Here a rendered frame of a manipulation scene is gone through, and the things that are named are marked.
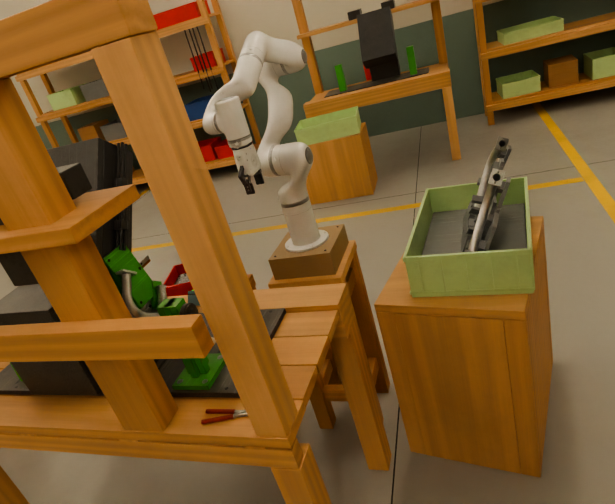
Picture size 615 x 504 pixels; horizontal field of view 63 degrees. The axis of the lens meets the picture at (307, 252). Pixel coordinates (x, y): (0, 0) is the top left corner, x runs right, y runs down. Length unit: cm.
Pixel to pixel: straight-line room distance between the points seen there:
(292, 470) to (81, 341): 64
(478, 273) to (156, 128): 119
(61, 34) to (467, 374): 162
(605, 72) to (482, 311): 510
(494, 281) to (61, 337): 132
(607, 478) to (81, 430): 186
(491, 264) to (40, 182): 133
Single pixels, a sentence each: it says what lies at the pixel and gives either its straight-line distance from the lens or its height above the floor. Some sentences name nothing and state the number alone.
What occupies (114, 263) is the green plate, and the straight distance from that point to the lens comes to 179.
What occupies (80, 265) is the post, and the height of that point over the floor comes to 142.
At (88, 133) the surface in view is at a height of 102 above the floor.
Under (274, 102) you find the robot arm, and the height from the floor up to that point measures 152.
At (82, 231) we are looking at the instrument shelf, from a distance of 120.
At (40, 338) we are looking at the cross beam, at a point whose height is 126.
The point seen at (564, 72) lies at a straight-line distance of 655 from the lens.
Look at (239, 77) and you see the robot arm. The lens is 184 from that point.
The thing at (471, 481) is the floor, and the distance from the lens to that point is 230.
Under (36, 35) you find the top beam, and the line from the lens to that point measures 110.
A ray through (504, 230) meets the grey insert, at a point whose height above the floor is 85.
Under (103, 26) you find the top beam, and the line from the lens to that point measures 100.
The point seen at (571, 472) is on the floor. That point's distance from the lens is 233.
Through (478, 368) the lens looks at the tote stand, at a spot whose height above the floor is 53.
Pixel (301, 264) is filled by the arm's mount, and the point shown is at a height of 91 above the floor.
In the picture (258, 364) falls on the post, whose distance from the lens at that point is 120.
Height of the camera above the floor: 182
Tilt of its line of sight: 25 degrees down
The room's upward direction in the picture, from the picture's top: 17 degrees counter-clockwise
